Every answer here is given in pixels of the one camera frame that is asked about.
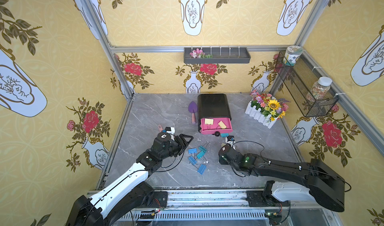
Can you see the flower planter white fence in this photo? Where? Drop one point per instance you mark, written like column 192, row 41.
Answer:
column 266, row 109

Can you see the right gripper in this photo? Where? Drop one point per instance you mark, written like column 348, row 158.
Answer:
column 226, row 149

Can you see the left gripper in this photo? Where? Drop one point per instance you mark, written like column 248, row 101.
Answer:
column 177, row 141

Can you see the blue binder clip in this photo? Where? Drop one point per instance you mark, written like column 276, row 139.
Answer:
column 192, row 160
column 201, row 169
column 192, row 151

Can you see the blue binder clip lower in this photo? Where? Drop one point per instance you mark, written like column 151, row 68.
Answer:
column 201, row 169

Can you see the jar with green label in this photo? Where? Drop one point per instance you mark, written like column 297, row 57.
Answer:
column 292, row 54

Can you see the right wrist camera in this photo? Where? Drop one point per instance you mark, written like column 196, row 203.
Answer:
column 231, row 141

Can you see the blue binder clip middle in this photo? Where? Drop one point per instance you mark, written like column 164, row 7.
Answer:
column 192, row 160

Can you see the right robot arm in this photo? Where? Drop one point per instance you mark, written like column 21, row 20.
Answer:
column 324, row 184

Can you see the black pink drawer cabinet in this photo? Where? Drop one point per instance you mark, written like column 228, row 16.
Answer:
column 216, row 107

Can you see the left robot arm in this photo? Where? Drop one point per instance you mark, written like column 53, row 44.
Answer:
column 130, row 190

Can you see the blue binder clip upper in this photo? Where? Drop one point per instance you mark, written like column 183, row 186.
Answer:
column 192, row 151

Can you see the clear jar white lid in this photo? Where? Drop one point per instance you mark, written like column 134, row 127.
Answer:
column 319, row 89

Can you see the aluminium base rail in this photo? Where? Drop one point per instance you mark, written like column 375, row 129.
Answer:
column 233, row 205

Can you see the pink flowers on shelf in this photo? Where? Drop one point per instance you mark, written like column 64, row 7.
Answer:
column 199, row 53

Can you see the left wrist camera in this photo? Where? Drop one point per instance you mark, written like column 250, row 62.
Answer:
column 171, row 131

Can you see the purple toy shovel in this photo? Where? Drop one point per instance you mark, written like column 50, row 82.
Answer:
column 193, row 108

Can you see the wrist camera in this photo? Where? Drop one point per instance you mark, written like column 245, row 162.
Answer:
column 171, row 131
column 231, row 141

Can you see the yellow binder clip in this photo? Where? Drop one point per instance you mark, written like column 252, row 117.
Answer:
column 208, row 121
column 222, row 125

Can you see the black wire basket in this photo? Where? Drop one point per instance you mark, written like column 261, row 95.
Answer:
column 299, row 80

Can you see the grey wall shelf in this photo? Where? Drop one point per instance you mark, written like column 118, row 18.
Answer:
column 221, row 55

